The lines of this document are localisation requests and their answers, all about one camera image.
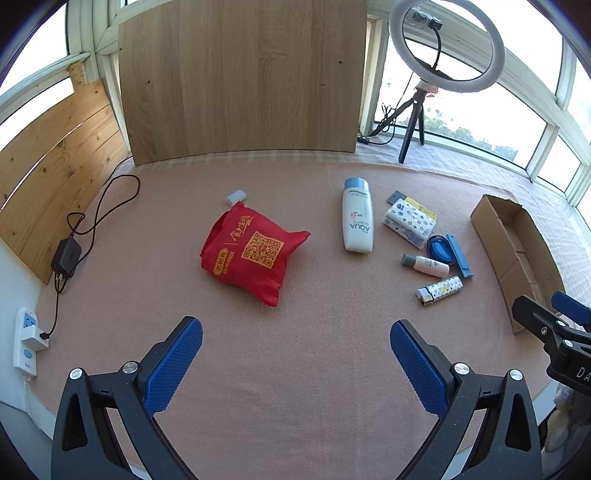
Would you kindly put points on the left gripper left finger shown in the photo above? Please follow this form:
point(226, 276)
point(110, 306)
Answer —
point(84, 442)

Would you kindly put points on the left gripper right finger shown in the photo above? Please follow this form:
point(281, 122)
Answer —
point(507, 444)

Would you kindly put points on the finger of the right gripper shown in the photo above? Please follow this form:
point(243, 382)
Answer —
point(540, 321)
point(574, 310)

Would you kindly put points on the blue phone stand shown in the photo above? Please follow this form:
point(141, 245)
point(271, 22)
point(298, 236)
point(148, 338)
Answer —
point(461, 259)

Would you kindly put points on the small pink lotion bottle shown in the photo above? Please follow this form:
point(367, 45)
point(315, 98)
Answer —
point(426, 265)

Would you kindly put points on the blue round case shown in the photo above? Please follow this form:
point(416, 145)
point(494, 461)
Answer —
point(439, 248)

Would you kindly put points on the patterned tissue pack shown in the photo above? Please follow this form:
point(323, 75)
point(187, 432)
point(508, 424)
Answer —
point(412, 221)

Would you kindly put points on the yellow black notebook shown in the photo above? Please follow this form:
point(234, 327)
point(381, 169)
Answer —
point(397, 195)

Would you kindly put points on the white aqua sunscreen bottle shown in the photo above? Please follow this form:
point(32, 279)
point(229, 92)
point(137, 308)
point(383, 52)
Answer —
point(357, 216)

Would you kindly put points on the red fabric bag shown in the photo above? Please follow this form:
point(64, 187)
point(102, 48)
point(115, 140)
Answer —
point(246, 249)

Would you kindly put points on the cardboard box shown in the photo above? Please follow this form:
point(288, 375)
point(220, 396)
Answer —
point(519, 261)

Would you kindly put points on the white power strip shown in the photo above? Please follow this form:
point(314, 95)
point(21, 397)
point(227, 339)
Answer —
point(24, 355)

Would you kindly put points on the white plug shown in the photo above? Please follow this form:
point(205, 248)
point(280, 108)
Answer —
point(34, 340)

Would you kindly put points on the black power adapter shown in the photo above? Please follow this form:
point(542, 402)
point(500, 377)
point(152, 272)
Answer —
point(66, 257)

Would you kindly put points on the black tripod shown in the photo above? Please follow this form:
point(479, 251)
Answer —
point(416, 120)

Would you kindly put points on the pine wood headboard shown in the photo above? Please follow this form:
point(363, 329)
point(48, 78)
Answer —
point(56, 165)

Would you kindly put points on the light wooden board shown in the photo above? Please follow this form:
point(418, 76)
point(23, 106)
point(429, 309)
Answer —
point(202, 77)

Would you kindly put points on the ring light cable remote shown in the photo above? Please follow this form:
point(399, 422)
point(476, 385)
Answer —
point(374, 140)

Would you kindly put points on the webcam on ring light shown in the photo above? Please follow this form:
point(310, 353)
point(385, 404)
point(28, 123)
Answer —
point(425, 18)

